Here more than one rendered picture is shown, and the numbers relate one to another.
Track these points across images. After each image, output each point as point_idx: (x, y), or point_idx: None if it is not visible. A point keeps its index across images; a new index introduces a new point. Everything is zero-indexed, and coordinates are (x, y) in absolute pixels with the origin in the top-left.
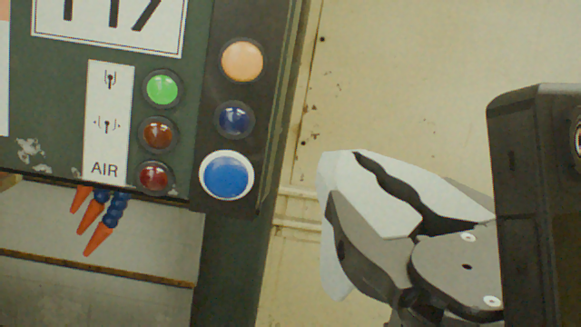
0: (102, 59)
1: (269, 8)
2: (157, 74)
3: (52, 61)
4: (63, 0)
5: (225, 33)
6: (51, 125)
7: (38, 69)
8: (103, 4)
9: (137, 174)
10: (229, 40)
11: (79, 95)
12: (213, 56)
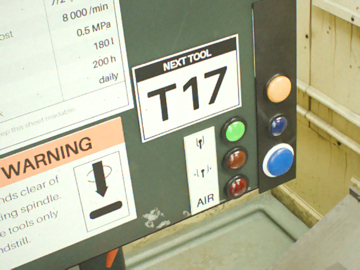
0: (192, 133)
1: (286, 49)
2: (230, 123)
3: (158, 152)
4: (160, 108)
5: (265, 77)
6: (165, 193)
7: (150, 162)
8: (188, 98)
9: (228, 191)
10: (268, 80)
11: (180, 163)
12: (260, 94)
